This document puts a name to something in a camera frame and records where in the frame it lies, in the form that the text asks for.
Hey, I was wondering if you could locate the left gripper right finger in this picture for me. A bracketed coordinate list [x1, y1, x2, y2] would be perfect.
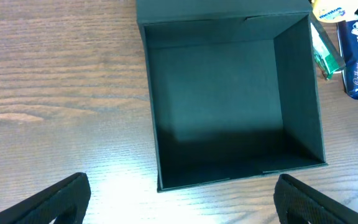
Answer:
[273, 174, 358, 224]

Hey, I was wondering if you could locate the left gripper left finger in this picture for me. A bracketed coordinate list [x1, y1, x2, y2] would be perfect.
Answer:
[0, 172, 91, 224]

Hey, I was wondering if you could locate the black cardboard box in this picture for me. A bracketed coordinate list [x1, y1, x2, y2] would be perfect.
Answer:
[135, 0, 326, 192]

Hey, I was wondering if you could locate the green gum pack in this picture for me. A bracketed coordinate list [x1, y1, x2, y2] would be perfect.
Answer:
[310, 13, 346, 80]

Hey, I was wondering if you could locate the purple Dairy Milk bar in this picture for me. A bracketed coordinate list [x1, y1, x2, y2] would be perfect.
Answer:
[337, 14, 358, 100]

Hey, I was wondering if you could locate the yellow Mentos candy roll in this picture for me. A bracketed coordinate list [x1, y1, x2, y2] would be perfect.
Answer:
[309, 0, 358, 23]

